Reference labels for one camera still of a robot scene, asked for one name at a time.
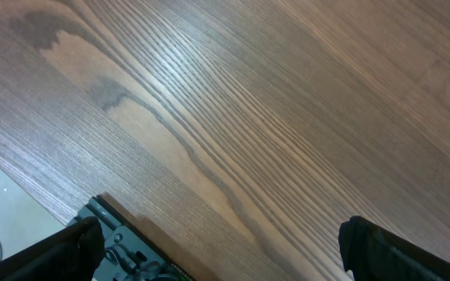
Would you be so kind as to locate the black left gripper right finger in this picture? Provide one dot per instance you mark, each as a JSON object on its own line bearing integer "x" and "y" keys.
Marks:
{"x": 370, "y": 252}

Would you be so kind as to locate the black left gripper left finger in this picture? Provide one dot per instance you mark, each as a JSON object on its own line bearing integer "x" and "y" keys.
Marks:
{"x": 73, "y": 253}

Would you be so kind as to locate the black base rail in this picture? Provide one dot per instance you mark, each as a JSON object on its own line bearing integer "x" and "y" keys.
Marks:
{"x": 129, "y": 254}

